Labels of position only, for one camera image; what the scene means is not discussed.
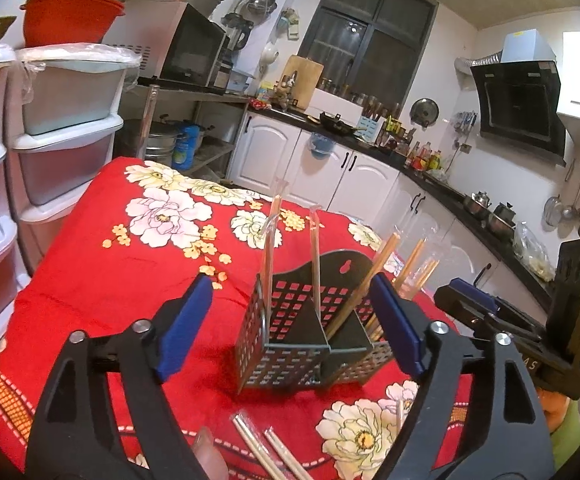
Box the blender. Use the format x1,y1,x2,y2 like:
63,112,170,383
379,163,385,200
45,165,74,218
220,12,255,61

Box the chopstick pair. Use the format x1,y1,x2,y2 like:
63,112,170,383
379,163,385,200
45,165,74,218
260,176,291,321
392,237,428,293
325,232,401,341
409,257,443,298
309,204,327,311

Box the white lower kitchen cabinets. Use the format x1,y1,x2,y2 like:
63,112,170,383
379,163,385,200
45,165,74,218
230,110,560,321

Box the person's right forearm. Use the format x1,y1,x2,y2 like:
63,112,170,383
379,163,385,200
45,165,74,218
540,387,580,466

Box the dark kitchen window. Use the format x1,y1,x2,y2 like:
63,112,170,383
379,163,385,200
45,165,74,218
300,0,438,126

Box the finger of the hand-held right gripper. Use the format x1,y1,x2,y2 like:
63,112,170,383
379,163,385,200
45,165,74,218
434,278,499,333
487,297,553,346

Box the row of glass jars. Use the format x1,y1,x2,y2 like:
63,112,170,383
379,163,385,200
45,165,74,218
320,77,405,116

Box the steel pot with lid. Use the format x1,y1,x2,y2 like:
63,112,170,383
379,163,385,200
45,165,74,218
487,202,518,236

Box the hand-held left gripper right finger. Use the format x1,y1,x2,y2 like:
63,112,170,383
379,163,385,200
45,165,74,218
368,273,556,480

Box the clear plastic bag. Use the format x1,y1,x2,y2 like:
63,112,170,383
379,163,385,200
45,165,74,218
512,222,555,281

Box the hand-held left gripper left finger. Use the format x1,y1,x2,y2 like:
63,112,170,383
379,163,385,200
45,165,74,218
24,272,214,480

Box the blue plastic bottle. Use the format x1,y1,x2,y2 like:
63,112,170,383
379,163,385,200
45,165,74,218
172,127,201,171

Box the grey perforated utensil holder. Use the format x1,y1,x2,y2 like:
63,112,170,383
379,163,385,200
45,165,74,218
234,249,395,397

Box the hanging small kitchen tools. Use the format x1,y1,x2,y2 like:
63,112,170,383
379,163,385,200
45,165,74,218
452,110,478,136

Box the silver exhaust duct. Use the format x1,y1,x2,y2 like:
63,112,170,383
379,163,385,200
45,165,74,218
454,54,500,77

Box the small silver appliance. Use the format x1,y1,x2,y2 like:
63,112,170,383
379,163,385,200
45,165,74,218
212,60,233,88

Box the silver microwave oven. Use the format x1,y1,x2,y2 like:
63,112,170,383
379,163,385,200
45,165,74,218
105,2,228,88

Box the red plastic basin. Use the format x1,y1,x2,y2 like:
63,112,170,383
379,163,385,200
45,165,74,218
20,0,126,48

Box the hanging metal strainer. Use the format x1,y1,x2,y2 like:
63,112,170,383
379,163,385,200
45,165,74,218
542,160,576,228

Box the metal rack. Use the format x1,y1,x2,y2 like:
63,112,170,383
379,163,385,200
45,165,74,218
120,82,251,186

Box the small steel pot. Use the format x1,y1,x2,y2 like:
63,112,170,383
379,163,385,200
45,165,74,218
464,191,494,216

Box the group of condiment bottles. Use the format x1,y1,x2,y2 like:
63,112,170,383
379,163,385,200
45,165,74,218
405,140,443,171

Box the hanging steel pot lid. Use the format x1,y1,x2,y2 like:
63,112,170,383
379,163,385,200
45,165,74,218
410,97,440,126

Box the black wok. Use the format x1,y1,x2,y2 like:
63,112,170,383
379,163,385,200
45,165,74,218
317,111,371,138

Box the blue knife block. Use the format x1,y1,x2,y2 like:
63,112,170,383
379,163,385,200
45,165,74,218
357,102,388,141

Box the blue lidded container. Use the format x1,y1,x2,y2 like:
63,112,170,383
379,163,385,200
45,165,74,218
227,69,258,93

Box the steel steamer pot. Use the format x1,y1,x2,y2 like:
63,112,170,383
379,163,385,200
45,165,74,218
142,120,181,163

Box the pile of chopsticks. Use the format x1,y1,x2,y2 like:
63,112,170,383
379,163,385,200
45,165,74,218
230,397,408,480

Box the black range hood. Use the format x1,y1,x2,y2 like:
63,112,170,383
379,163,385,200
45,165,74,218
470,30,568,167

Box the blue hanging bin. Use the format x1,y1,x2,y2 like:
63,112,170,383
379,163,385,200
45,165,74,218
307,132,335,158

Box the red floral tablecloth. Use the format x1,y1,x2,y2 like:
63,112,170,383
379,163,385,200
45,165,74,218
0,157,475,480

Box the wooden cutting board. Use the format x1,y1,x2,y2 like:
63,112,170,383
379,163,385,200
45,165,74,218
280,55,325,106

